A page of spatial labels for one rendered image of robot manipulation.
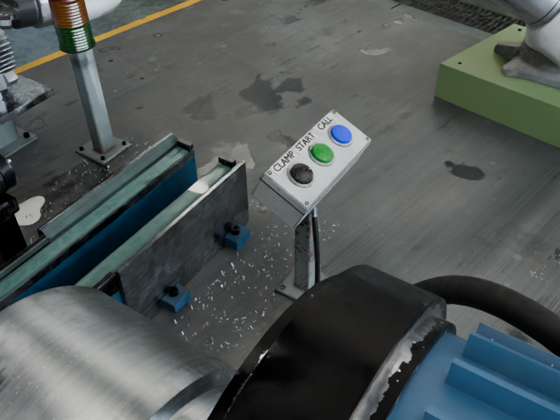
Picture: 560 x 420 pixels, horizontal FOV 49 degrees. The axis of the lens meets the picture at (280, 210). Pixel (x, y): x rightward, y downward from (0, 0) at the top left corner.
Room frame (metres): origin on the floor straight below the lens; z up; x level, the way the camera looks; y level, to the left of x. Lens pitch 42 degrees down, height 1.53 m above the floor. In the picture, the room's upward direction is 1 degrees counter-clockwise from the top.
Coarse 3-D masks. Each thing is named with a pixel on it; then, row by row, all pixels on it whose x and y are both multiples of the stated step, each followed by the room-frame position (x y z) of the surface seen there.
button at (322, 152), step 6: (318, 144) 0.64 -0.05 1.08; (324, 144) 0.65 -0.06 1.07; (312, 150) 0.63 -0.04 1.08; (318, 150) 0.63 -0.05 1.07; (324, 150) 0.64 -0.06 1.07; (330, 150) 0.64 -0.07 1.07; (318, 156) 0.62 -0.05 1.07; (324, 156) 0.63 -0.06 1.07; (330, 156) 0.63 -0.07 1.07; (324, 162) 0.62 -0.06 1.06
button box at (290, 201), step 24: (336, 120) 0.70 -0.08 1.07; (312, 144) 0.64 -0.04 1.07; (336, 144) 0.66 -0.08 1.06; (360, 144) 0.67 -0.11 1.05; (288, 168) 0.60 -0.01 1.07; (312, 168) 0.61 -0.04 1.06; (336, 168) 0.62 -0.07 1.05; (264, 192) 0.58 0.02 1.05; (288, 192) 0.56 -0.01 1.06; (312, 192) 0.57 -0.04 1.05; (288, 216) 0.56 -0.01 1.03
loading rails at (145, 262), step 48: (192, 144) 0.86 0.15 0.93; (96, 192) 0.73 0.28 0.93; (144, 192) 0.75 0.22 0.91; (192, 192) 0.74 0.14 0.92; (240, 192) 0.78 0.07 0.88; (48, 240) 0.64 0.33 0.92; (96, 240) 0.66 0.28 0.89; (144, 240) 0.64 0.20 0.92; (192, 240) 0.68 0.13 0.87; (240, 240) 0.73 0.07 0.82; (0, 288) 0.55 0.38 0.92; (48, 288) 0.58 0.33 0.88; (96, 288) 0.54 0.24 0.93; (144, 288) 0.59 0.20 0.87
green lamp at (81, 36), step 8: (88, 24) 1.02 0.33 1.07; (64, 32) 1.00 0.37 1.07; (72, 32) 1.00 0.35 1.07; (80, 32) 1.00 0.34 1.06; (88, 32) 1.02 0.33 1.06; (64, 40) 1.00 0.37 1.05; (72, 40) 1.00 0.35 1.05; (80, 40) 1.00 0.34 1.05; (88, 40) 1.01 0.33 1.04; (64, 48) 1.00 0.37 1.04; (72, 48) 1.00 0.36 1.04; (80, 48) 1.00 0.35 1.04
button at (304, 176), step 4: (296, 164) 0.60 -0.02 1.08; (300, 164) 0.60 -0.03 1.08; (304, 164) 0.60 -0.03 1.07; (292, 168) 0.59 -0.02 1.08; (296, 168) 0.59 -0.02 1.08; (300, 168) 0.60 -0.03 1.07; (304, 168) 0.60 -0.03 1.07; (308, 168) 0.60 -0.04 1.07; (292, 172) 0.59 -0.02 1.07; (296, 172) 0.59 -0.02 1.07; (300, 172) 0.59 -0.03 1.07; (304, 172) 0.59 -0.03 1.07; (308, 172) 0.59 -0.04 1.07; (312, 172) 0.60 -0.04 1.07; (292, 176) 0.58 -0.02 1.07; (296, 176) 0.58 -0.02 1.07; (300, 176) 0.58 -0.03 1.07; (304, 176) 0.59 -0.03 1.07; (308, 176) 0.59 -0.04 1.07; (312, 176) 0.59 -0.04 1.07; (296, 180) 0.58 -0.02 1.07; (300, 180) 0.58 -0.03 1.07; (304, 180) 0.58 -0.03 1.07; (308, 180) 0.58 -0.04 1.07
